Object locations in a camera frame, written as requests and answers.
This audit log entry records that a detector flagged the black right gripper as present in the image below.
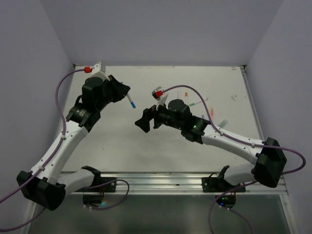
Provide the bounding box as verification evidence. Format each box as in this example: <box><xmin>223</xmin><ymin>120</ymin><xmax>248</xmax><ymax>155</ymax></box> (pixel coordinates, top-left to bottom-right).
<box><xmin>135</xmin><ymin>97</ymin><xmax>183</xmax><ymax>132</ymax></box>

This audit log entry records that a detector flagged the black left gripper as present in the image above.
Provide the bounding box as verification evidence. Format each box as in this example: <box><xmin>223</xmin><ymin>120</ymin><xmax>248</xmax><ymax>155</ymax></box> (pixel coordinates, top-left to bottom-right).
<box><xmin>96</xmin><ymin>75</ymin><xmax>130</xmax><ymax>110</ymax></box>

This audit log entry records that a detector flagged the blue capped white pen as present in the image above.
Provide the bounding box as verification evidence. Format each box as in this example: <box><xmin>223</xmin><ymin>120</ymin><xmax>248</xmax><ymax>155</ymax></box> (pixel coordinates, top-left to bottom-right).
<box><xmin>127</xmin><ymin>93</ymin><xmax>136</xmax><ymax>109</ymax></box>

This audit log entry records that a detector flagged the orange capped white pen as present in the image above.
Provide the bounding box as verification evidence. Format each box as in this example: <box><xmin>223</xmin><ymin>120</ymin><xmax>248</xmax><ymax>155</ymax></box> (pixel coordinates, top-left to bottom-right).
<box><xmin>185</xmin><ymin>92</ymin><xmax>189</xmax><ymax>105</ymax></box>

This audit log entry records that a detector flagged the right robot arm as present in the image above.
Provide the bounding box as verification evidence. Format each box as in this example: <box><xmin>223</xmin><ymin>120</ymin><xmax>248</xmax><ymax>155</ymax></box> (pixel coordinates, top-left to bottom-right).
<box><xmin>135</xmin><ymin>99</ymin><xmax>287</xmax><ymax>192</ymax></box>

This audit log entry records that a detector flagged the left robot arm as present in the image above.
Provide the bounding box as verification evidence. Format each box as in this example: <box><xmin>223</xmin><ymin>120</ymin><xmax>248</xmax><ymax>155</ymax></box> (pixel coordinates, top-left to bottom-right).
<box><xmin>17</xmin><ymin>75</ymin><xmax>130</xmax><ymax>211</ymax></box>

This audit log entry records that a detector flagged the green capped white pen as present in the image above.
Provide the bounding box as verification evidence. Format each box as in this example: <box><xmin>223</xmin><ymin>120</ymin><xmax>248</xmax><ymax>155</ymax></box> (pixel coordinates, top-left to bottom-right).
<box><xmin>189</xmin><ymin>98</ymin><xmax>209</xmax><ymax>106</ymax></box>

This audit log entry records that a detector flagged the pink capped pen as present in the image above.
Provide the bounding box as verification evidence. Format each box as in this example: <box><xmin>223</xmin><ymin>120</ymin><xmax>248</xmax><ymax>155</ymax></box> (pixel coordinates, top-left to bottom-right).
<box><xmin>210</xmin><ymin>108</ymin><xmax>214</xmax><ymax>121</ymax></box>

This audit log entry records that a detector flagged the green highlighter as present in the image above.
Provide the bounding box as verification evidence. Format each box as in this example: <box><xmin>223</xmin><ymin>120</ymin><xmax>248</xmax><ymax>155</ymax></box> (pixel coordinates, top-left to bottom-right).
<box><xmin>218</xmin><ymin>119</ymin><xmax>228</xmax><ymax>128</ymax></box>

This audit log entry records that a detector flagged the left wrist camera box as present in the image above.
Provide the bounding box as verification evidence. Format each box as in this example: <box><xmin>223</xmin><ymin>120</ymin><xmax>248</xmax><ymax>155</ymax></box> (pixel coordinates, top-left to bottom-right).
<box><xmin>90</xmin><ymin>61</ymin><xmax>109</xmax><ymax>80</ymax></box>

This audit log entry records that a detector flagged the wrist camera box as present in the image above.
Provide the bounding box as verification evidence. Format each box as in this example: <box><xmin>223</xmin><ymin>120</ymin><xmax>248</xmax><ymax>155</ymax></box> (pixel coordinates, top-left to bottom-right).
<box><xmin>152</xmin><ymin>86</ymin><xmax>168</xmax><ymax>109</ymax></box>
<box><xmin>90</xmin><ymin>61</ymin><xmax>109</xmax><ymax>80</ymax></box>

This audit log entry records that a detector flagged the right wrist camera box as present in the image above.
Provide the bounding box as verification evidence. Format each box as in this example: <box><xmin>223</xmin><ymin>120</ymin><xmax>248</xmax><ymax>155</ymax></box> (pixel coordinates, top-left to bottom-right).
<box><xmin>152</xmin><ymin>86</ymin><xmax>168</xmax><ymax>109</ymax></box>

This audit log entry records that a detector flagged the aluminium front rail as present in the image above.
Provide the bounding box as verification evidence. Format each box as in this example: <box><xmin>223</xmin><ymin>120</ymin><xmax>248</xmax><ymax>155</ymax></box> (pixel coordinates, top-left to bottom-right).
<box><xmin>60</xmin><ymin>172</ymin><xmax>286</xmax><ymax>195</ymax></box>

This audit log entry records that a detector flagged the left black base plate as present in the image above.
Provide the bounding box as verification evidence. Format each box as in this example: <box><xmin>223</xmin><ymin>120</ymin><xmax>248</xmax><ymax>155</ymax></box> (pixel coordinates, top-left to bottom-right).
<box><xmin>81</xmin><ymin>177</ymin><xmax>117</xmax><ymax>205</ymax></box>

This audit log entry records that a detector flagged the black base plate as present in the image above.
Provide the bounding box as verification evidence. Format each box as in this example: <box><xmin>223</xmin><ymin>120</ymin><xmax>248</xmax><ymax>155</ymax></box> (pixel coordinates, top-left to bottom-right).
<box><xmin>81</xmin><ymin>177</ymin><xmax>117</xmax><ymax>205</ymax></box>
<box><xmin>201</xmin><ymin>165</ymin><xmax>246</xmax><ymax>208</ymax></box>

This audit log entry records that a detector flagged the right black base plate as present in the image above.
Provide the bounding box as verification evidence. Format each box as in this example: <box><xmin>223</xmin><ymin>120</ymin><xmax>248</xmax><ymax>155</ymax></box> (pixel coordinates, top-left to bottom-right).
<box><xmin>201</xmin><ymin>165</ymin><xmax>246</xmax><ymax>208</ymax></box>

